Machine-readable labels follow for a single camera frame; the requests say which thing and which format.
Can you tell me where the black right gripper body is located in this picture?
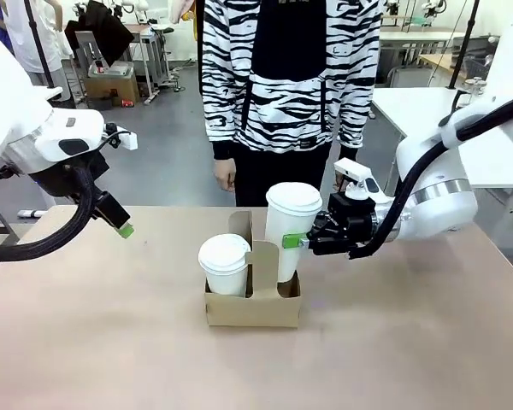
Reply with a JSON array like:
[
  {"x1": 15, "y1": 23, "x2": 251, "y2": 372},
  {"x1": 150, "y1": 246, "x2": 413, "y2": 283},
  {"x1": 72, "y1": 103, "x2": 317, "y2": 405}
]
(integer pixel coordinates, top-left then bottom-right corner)
[{"x1": 327, "y1": 192, "x2": 379, "y2": 253}]

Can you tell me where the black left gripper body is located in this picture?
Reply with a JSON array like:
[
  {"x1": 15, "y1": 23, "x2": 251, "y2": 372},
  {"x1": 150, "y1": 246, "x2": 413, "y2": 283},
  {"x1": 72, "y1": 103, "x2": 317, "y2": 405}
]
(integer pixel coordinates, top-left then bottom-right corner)
[{"x1": 28, "y1": 148, "x2": 111, "y2": 207}]

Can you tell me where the white paper cup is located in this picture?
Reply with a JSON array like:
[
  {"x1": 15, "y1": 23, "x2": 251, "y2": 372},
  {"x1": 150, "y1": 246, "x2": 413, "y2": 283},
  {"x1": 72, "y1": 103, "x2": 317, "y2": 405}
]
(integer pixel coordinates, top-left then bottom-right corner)
[
  {"x1": 204, "y1": 263, "x2": 250, "y2": 298},
  {"x1": 263, "y1": 203, "x2": 318, "y2": 284}
]

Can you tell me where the brown cardboard cup carrier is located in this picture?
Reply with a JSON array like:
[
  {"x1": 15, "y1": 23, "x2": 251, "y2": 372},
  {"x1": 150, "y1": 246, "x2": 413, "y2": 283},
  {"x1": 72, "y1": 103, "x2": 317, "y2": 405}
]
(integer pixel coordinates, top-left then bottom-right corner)
[{"x1": 203, "y1": 209, "x2": 303, "y2": 330}]

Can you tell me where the person's right forearm zebra sleeve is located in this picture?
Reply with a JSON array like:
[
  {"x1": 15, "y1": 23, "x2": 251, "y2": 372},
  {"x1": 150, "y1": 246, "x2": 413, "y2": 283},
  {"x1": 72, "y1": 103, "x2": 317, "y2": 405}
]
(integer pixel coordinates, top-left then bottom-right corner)
[{"x1": 200, "y1": 50, "x2": 251, "y2": 162}]

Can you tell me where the person's left forearm zebra sleeve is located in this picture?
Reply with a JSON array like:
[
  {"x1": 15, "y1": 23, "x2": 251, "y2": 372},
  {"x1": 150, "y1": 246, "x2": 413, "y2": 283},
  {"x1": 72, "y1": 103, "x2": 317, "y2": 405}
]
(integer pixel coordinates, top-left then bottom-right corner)
[{"x1": 336, "y1": 50, "x2": 376, "y2": 162}]

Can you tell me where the white plastic cup lid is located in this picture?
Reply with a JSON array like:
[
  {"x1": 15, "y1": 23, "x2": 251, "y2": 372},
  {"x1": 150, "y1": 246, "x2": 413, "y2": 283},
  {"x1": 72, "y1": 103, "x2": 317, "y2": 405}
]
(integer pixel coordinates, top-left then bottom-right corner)
[
  {"x1": 197, "y1": 232, "x2": 252, "y2": 273},
  {"x1": 264, "y1": 182, "x2": 324, "y2": 214}
]

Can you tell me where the person's right hand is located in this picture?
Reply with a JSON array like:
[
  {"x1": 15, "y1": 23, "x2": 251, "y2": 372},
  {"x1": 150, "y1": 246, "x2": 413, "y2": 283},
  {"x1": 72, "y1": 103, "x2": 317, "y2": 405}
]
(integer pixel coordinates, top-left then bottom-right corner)
[{"x1": 213, "y1": 156, "x2": 238, "y2": 193}]

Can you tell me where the brown cardboard box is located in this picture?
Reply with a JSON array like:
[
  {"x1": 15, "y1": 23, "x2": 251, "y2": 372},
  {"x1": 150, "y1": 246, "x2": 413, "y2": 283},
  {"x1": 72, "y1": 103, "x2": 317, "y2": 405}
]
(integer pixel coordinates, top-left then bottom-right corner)
[{"x1": 84, "y1": 61, "x2": 141, "y2": 103}]

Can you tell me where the large white table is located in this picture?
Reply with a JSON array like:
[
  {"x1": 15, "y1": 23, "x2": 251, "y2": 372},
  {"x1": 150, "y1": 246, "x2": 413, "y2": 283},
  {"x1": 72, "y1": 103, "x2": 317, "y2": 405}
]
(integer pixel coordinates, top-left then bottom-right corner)
[{"x1": 369, "y1": 86, "x2": 513, "y2": 190}]

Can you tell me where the person's torso zebra hoodie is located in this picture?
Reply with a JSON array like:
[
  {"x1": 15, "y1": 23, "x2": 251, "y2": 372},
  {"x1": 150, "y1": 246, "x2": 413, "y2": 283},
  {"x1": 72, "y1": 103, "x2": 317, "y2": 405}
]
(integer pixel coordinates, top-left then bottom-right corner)
[{"x1": 199, "y1": 0, "x2": 384, "y2": 208}]

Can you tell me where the black tripod pole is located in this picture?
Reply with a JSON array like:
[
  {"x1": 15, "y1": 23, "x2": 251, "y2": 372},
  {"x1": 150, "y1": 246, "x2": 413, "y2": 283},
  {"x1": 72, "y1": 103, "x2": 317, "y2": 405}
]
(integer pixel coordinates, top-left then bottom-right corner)
[
  {"x1": 23, "y1": 0, "x2": 56, "y2": 90},
  {"x1": 447, "y1": 0, "x2": 481, "y2": 91}
]

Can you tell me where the bystander in white shirt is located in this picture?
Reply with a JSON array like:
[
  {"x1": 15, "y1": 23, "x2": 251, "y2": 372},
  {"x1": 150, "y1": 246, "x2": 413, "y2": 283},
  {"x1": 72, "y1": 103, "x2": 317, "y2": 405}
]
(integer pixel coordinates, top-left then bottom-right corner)
[{"x1": 1, "y1": 0, "x2": 74, "y2": 87}]

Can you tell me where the black cloth on chair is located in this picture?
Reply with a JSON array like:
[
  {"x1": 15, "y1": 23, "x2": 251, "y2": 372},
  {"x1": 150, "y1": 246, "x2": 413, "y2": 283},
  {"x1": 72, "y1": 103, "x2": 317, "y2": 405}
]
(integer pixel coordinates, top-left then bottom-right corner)
[{"x1": 63, "y1": 0, "x2": 136, "y2": 69}]

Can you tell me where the white background workbench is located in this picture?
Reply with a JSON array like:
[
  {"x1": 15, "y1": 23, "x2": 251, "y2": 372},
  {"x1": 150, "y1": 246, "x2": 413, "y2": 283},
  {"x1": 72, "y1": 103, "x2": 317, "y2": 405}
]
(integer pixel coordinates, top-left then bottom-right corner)
[{"x1": 378, "y1": 26, "x2": 468, "y2": 56}]

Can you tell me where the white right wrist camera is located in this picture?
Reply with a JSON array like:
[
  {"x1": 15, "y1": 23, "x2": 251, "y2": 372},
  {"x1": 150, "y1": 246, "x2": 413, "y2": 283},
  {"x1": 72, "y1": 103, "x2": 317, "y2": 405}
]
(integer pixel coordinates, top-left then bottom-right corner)
[{"x1": 333, "y1": 157, "x2": 386, "y2": 202}]

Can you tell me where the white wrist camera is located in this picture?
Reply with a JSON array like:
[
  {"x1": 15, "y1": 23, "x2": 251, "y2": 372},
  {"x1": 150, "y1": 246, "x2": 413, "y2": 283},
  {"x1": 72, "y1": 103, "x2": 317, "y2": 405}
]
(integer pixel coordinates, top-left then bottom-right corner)
[
  {"x1": 333, "y1": 157, "x2": 386, "y2": 202},
  {"x1": 103, "y1": 122, "x2": 139, "y2": 152}
]

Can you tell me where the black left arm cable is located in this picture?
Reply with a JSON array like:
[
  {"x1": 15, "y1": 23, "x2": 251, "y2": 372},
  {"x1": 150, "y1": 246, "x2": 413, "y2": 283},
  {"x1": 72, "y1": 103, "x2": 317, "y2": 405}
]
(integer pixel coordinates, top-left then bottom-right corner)
[{"x1": 0, "y1": 165, "x2": 109, "y2": 262}]

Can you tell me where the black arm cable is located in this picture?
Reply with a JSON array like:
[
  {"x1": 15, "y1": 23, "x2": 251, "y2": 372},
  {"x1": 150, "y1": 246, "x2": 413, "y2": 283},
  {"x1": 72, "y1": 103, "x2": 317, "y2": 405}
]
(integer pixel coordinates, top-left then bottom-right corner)
[
  {"x1": 347, "y1": 91, "x2": 513, "y2": 261},
  {"x1": 0, "y1": 165, "x2": 109, "y2": 262}
]

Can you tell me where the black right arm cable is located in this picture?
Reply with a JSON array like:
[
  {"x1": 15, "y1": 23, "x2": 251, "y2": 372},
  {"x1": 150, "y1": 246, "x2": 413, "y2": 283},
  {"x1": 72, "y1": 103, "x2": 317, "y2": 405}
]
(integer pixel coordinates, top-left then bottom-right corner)
[{"x1": 347, "y1": 91, "x2": 513, "y2": 261}]

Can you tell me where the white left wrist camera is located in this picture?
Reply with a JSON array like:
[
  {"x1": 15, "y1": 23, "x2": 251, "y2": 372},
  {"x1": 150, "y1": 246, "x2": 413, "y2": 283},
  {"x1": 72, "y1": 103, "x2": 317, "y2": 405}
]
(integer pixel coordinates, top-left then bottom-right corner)
[{"x1": 103, "y1": 122, "x2": 139, "y2": 152}]

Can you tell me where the grey wire basket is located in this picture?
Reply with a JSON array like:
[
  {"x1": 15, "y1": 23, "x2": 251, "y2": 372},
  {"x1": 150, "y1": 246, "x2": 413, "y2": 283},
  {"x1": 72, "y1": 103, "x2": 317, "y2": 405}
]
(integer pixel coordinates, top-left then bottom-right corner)
[{"x1": 464, "y1": 56, "x2": 496, "y2": 82}]

